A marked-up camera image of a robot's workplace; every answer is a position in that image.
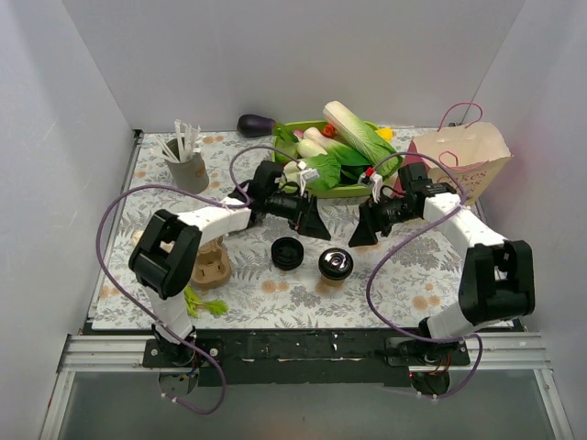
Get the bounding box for black plastic cup lid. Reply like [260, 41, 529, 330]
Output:
[317, 247, 355, 279]

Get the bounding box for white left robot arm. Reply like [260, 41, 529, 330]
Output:
[128, 160, 331, 367]

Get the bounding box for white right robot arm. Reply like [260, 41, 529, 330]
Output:
[349, 162, 536, 365]

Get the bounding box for green plastic vegetable tray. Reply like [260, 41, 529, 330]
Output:
[271, 119, 400, 200]

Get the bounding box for stack of black lids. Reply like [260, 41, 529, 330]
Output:
[271, 237, 304, 271]

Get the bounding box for bok choy front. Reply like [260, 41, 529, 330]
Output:
[282, 154, 341, 193]

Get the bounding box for bok choy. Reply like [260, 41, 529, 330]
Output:
[282, 154, 341, 193]
[296, 127, 371, 167]

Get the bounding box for floral table mat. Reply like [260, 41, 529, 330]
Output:
[92, 134, 462, 331]

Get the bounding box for bok choy middle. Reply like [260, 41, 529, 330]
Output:
[296, 127, 371, 167]

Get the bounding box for yellow vegetable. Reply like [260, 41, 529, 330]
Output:
[376, 127, 393, 142]

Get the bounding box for red pepper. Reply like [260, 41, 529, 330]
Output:
[322, 124, 336, 138]

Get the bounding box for napa cabbage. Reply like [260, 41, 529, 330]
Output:
[323, 101, 396, 181]

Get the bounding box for purple eggplant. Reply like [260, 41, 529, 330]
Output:
[237, 114, 276, 138]

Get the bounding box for brown cardboard cup carrier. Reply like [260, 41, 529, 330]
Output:
[191, 237, 232, 290]

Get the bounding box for grey straw holder cup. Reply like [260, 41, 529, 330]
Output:
[165, 146, 209, 194]

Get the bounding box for green celery stalks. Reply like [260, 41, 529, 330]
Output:
[183, 286, 229, 318]

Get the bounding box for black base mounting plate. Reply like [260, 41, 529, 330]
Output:
[142, 328, 471, 387]

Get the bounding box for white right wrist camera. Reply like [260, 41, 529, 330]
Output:
[359, 167, 383, 203]

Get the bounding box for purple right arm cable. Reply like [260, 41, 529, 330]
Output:
[365, 151, 482, 400]

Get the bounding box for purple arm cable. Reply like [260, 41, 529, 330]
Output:
[365, 151, 482, 400]
[94, 145, 304, 413]

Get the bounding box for aluminium frame rail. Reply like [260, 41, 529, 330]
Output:
[58, 332, 552, 372]

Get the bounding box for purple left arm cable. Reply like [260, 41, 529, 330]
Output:
[94, 145, 304, 413]

